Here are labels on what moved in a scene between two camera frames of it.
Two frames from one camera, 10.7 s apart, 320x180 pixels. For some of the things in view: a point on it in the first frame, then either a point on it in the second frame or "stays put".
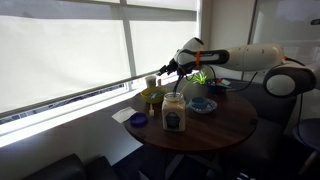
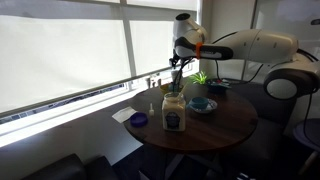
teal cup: x=199 y=102 stays put
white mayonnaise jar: x=173 y=112 stays put
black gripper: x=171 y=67 to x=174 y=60
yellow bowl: x=154 y=94 to x=171 y=87
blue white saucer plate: x=210 y=108 stays put
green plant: x=200 y=78 stays put
